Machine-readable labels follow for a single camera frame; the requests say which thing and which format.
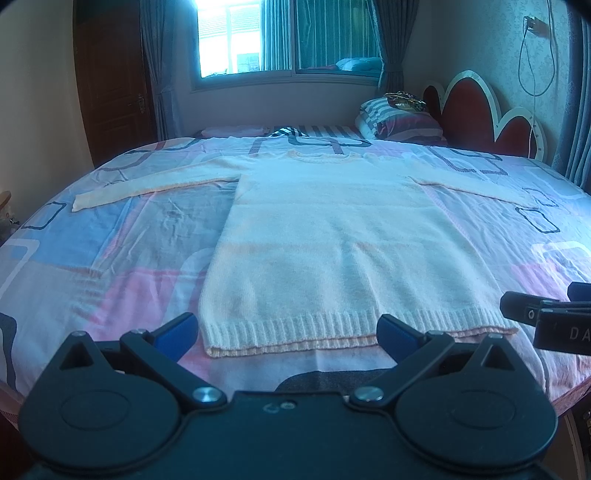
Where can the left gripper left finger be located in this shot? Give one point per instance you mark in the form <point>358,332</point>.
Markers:
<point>110,405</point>

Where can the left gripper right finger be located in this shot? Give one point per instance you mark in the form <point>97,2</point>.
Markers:
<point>460,406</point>

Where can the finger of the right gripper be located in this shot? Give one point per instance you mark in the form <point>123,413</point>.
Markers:
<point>579,291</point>
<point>523,308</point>

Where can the cream knit sweater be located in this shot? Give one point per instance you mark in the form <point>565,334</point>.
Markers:
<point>316,247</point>

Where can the red white headboard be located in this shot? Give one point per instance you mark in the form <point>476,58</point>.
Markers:
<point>471,118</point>

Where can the folded striped quilt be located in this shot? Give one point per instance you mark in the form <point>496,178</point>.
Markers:
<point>378,120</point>

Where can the colourful item on quilt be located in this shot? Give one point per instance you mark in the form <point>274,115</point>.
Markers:
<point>406,101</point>

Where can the left grey curtain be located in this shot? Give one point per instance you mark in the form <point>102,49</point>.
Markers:
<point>157,30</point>

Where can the pink pillow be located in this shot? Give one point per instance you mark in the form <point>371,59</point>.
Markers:
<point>234,131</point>

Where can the striped black white garment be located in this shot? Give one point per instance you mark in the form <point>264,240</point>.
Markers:
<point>287,131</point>

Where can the right dark curtain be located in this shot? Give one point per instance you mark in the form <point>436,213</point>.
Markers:
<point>394,21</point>

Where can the dark wooden door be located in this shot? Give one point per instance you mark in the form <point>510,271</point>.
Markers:
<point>112,81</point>

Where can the window with curtains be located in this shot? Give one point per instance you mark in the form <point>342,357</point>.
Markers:
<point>250,41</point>

